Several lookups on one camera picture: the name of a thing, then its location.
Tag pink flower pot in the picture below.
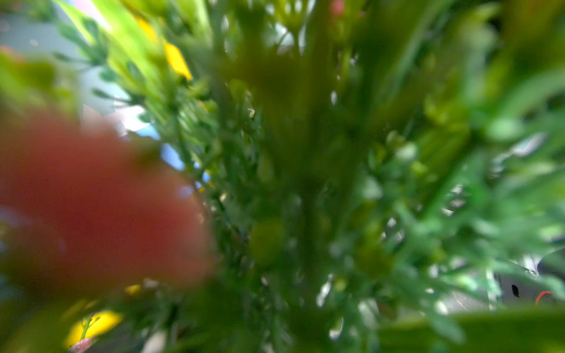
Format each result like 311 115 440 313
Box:
1 1 564 352

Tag yellow rack pink blue shelves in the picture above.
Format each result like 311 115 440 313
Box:
65 42 192 352

